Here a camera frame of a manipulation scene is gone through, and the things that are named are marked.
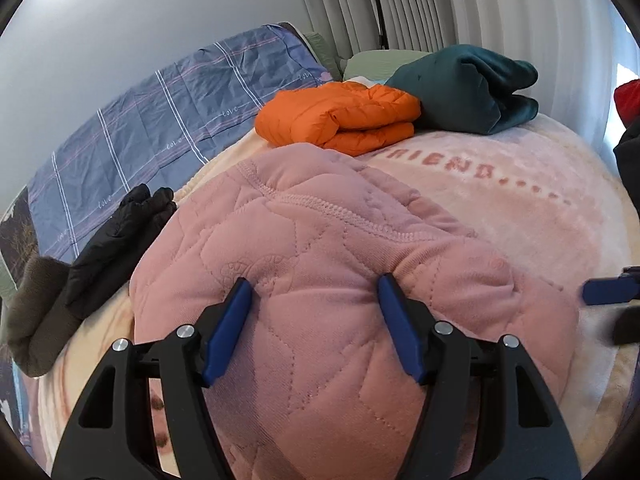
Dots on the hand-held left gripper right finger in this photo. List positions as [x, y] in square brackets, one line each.
[400, 330]

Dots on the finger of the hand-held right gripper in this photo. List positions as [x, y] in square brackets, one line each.
[607, 290]
[627, 325]

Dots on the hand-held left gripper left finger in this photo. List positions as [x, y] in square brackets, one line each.
[227, 330]

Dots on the pink quilted garment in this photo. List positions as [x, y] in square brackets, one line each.
[320, 260]

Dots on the dark cloth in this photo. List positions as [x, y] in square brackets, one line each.
[629, 160]

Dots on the pink printed blanket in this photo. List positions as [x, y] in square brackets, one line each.
[510, 195]

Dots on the black puffer jacket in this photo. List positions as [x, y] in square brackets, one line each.
[120, 245]

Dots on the olive folded garment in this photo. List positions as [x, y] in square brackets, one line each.
[37, 315]

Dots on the red cloth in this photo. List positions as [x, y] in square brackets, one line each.
[629, 100]

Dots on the blue plaid quilt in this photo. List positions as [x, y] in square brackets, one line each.
[165, 125]

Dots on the orange puffer jacket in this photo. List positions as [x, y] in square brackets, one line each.
[340, 117]

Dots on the green striped pillow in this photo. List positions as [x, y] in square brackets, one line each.
[6, 280]
[325, 55]

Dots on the teal folded garment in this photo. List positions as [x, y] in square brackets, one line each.
[465, 87]

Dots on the light green pillow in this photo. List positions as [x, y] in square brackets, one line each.
[380, 64]

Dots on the grey pleated curtain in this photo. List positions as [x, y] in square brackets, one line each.
[450, 5]

